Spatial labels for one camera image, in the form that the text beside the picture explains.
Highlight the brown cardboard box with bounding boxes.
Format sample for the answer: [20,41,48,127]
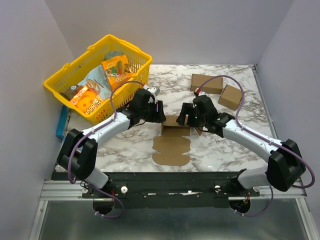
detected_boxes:
[152,115,192,167]

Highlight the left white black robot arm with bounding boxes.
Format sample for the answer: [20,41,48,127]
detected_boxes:
[56,86,166,198]

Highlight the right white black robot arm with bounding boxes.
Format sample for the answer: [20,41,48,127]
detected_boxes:
[176,95,306,196]

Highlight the large folded cardboard box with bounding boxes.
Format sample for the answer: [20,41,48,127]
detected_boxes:
[190,73,224,95]

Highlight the small folded cardboard box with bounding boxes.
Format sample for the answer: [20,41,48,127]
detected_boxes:
[218,84,243,111]

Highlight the blue flat box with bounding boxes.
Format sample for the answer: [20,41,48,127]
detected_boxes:
[55,105,69,140]

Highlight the orange mango snack bag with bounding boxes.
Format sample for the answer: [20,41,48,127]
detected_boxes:
[101,54,133,91]

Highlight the yellow plastic shopping basket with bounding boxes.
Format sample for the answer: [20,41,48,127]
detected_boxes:
[43,34,153,125]

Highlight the light blue bread bag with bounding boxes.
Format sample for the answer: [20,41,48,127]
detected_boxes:
[75,65,112,100]

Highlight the orange apple snack bag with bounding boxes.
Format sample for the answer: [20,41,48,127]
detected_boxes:
[69,86,104,115]

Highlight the green round snack pack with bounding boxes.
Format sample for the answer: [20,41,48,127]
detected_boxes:
[104,50,124,61]

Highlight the dark brown snack pack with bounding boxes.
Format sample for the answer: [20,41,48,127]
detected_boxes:
[60,88,77,101]

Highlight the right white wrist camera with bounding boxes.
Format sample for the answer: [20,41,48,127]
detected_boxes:
[193,88,206,97]

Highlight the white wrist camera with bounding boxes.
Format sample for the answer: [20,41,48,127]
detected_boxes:
[143,84,160,97]
[193,88,206,97]

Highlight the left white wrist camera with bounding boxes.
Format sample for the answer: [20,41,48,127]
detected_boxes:
[143,84,160,97]

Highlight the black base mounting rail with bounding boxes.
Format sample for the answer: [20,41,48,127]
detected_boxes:
[51,169,263,210]

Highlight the aluminium extrusion frame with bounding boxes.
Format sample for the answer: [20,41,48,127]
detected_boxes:
[40,180,307,201]

